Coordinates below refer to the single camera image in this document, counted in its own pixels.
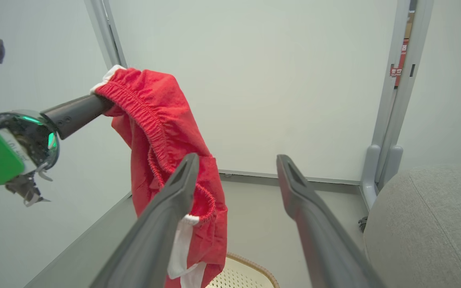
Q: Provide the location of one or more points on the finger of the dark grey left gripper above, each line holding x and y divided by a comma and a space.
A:
76, 114

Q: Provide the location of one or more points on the grey corner partition post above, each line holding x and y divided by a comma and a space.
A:
104, 32

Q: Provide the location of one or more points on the black caster wheel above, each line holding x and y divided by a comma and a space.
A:
363, 224

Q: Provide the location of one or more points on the red white sign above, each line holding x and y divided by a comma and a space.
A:
399, 64

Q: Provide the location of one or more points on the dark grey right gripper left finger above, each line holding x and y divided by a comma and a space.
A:
162, 224

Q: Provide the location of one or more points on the grey curved partition leg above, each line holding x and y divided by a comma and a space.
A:
368, 176
392, 164

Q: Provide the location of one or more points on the red shorts with white trim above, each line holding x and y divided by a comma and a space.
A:
158, 116

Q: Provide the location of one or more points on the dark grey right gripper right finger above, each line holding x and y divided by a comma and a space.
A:
318, 240

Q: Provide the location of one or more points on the white plastic laundry basket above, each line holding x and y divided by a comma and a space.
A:
242, 276

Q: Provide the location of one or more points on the grey fabric sofa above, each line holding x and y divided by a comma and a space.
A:
426, 228

